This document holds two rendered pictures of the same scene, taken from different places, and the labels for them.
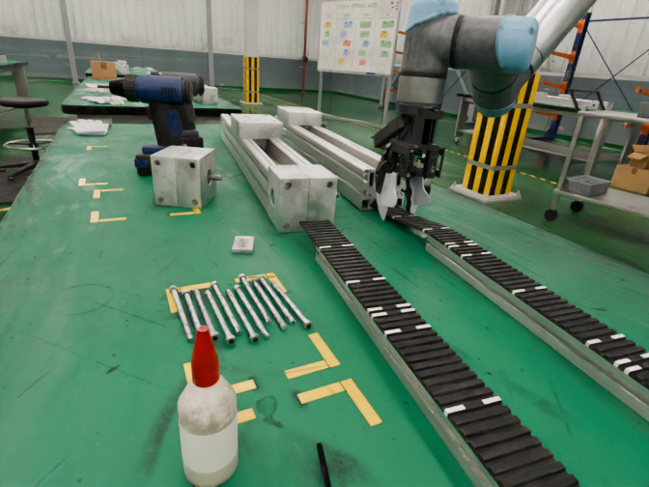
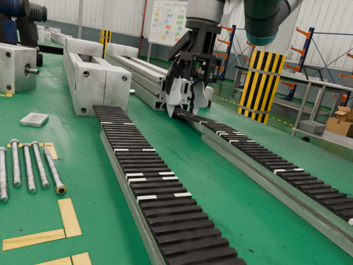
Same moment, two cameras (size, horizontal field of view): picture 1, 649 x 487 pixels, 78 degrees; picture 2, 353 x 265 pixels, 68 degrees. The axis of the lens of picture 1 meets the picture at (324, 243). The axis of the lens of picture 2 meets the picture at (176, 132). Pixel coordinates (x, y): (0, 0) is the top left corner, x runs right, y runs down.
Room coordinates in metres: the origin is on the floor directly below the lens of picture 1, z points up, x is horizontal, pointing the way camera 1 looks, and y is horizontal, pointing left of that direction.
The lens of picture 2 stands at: (0.13, -0.07, 0.94)
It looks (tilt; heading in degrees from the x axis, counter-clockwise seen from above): 17 degrees down; 354
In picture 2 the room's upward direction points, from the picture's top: 11 degrees clockwise
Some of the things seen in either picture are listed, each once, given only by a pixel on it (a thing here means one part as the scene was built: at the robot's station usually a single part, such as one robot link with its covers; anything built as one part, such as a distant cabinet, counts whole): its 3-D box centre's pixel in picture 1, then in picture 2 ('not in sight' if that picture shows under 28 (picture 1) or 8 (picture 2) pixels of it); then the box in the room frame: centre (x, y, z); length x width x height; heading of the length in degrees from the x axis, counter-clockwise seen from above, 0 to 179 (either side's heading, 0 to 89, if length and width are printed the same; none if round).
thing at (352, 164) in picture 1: (321, 149); (133, 71); (1.18, 0.03, 0.82); 0.80 x 0.10 x 0.09; 21
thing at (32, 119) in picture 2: (243, 244); (35, 119); (0.57, 0.12, 0.78); 0.05 x 0.03 x 0.01; 7
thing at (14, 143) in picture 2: (254, 298); (16, 160); (0.42, 0.08, 0.78); 0.11 x 0.01 x 0.01; 29
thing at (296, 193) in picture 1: (307, 196); (106, 90); (0.70, 0.04, 0.83); 0.12 x 0.09 x 0.10; 111
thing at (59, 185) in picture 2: (289, 302); (52, 167); (0.41, 0.04, 0.78); 0.11 x 0.01 x 0.01; 30
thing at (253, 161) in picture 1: (255, 149); (81, 64); (1.11, 0.21, 0.82); 0.80 x 0.10 x 0.09; 21
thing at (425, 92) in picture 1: (421, 92); (205, 13); (0.73, -0.14, 1.02); 0.08 x 0.08 x 0.05
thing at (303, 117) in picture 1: (298, 119); (121, 52); (1.41, 0.12, 0.87); 0.16 x 0.11 x 0.07; 21
